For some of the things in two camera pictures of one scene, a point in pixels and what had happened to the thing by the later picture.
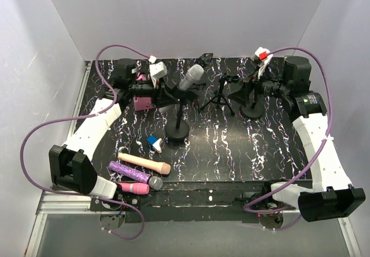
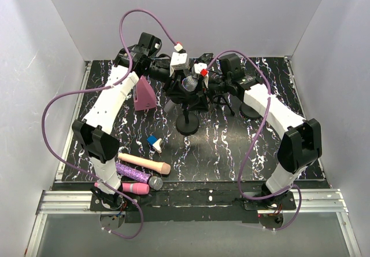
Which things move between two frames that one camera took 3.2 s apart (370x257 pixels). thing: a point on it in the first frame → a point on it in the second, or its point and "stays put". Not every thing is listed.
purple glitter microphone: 155,183 stays put
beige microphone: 162,168 stays put
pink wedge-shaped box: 143,103 stays put
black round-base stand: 254,110 stays put
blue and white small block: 155,142 stays put
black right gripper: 241,94 → 201,103
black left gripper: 163,96 → 176,89
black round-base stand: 176,131 → 187,123
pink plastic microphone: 141,188 stays put
